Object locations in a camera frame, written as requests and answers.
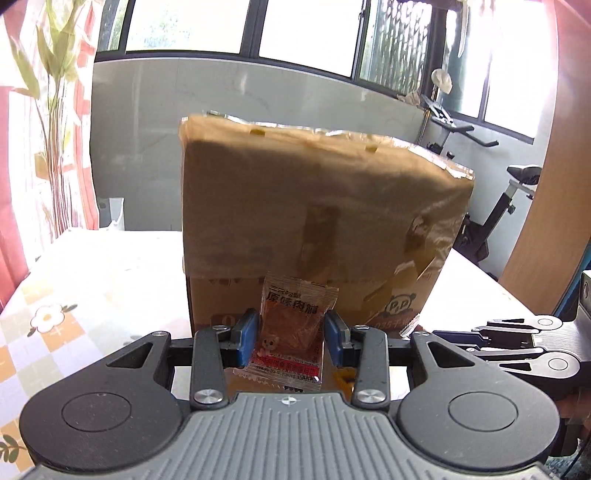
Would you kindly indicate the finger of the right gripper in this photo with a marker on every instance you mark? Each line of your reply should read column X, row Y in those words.
column 517, row 333
column 508, row 357

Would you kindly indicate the brown cardboard box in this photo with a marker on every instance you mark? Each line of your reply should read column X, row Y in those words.
column 373, row 216

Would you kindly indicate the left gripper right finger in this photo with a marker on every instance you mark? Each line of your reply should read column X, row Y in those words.
column 440, row 371

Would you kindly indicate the floral checkered tablecloth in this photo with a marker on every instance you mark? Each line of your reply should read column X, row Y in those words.
column 92, row 293

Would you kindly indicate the white plastic container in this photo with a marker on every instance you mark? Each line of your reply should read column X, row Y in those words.
column 111, row 213

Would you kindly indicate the red jerky snack packet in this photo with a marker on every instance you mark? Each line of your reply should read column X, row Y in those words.
column 289, row 351

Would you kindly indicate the black framed window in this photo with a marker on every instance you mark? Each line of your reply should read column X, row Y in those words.
column 489, row 62

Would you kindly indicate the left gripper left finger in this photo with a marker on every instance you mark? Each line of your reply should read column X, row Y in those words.
column 208, row 353

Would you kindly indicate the wooden door panel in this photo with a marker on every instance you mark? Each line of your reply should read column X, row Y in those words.
column 557, row 229

